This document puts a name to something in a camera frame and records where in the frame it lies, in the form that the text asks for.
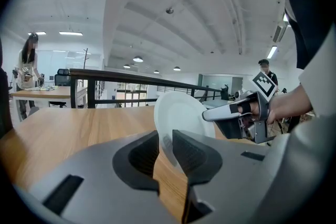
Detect person's right hand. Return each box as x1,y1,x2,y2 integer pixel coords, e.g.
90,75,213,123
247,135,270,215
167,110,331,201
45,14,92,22
237,101,277,125

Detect person's clothed torso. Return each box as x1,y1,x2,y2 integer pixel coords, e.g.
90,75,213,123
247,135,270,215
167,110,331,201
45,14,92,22
282,0,336,124

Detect ceiling air conditioner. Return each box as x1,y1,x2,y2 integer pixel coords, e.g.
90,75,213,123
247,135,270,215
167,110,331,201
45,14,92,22
272,20,289,44

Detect wooden table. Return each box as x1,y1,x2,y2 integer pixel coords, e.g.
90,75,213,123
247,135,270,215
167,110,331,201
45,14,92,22
0,105,266,224

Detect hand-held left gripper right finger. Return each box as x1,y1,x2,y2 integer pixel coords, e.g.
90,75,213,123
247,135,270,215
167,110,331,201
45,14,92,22
172,114,336,224

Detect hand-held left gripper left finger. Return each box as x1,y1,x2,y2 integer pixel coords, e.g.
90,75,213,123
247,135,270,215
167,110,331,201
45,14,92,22
12,130,182,224

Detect black office chair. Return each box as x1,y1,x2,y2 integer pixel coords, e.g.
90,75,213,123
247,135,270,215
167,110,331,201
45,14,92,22
49,68,71,109

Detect white round container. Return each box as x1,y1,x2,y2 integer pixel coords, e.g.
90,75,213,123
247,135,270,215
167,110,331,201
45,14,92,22
153,90,216,169

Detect person's right forearm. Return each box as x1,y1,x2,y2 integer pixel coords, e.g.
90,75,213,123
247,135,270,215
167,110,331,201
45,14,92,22
270,83,314,121

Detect black metal railing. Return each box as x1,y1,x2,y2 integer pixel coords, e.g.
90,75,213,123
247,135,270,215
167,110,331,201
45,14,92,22
69,68,229,109

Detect papers on desk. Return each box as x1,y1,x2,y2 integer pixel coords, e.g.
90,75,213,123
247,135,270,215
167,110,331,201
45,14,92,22
25,85,60,92

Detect light wooden desk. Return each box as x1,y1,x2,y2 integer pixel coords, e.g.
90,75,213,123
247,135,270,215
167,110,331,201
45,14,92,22
9,86,88,123

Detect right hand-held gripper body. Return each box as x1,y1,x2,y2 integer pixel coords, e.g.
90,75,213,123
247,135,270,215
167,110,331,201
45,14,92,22
235,70,279,145

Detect dark coat stand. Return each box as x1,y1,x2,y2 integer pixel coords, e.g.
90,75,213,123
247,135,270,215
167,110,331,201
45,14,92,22
82,47,92,70

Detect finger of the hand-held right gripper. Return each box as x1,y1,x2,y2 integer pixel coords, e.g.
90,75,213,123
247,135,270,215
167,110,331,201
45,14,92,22
214,117,244,140
201,102,253,122

